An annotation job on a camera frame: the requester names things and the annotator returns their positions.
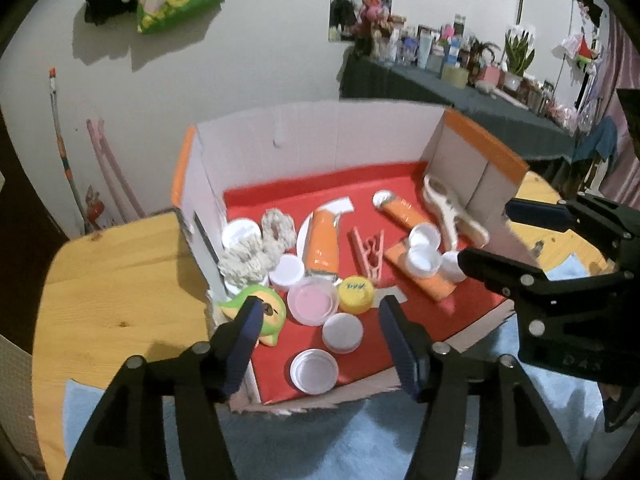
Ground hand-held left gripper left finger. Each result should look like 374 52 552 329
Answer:
62 295 266 480

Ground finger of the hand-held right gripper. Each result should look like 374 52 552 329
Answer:
457 247 626 321
505 192 633 261

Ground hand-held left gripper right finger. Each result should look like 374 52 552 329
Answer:
377 295 566 480

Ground white round lid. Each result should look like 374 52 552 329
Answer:
440 250 468 283

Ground white threaded jar cap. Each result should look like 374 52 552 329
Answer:
290 349 340 395
321 312 364 354

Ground yellow bottle cap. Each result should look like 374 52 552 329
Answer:
337 276 376 315

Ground orange packet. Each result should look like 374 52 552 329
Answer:
306 209 341 281
372 192 431 233
384 240 458 303

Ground pink plastic clip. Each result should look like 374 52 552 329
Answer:
350 227 387 286

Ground cardboard box with red floor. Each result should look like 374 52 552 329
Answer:
170 100 530 416

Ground green toy figure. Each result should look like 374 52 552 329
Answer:
220 285 287 348

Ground large beige clip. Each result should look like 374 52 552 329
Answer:
422 174 490 253

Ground white knitted scrunchie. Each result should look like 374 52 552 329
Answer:
218 209 297 286

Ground blue hanging cloth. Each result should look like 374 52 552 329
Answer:
572 115 618 171

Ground blue fluffy towel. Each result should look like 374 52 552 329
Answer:
65 255 616 480

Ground pink curtain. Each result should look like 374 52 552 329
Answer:
597 10 640 201

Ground side table with dark cloth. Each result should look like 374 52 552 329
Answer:
339 50 581 186

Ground potted green plant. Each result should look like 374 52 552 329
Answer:
502 25 538 78

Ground red and white ornament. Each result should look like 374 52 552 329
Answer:
552 32 601 68

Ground row of cosmetic bottles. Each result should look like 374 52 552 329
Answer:
360 10 561 111

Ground small red object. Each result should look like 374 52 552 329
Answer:
82 185 108 231

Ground pink folding rack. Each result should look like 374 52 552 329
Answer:
85 117 143 221

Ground pink plush bunny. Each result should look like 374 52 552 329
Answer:
357 0 393 28

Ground broom stick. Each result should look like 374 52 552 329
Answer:
47 67 86 226

